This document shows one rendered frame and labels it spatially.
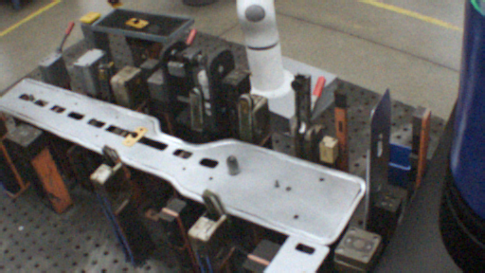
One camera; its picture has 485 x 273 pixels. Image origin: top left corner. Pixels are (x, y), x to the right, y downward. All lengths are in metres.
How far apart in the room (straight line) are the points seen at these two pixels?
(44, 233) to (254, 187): 0.83
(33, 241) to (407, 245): 1.23
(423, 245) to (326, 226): 0.24
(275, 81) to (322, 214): 0.81
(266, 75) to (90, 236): 0.82
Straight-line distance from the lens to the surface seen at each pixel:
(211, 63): 1.46
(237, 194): 1.32
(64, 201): 1.87
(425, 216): 1.21
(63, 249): 1.78
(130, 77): 1.70
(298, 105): 1.34
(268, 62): 1.90
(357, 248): 1.10
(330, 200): 1.28
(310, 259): 1.17
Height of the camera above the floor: 1.93
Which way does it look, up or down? 39 degrees down
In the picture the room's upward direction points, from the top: 10 degrees counter-clockwise
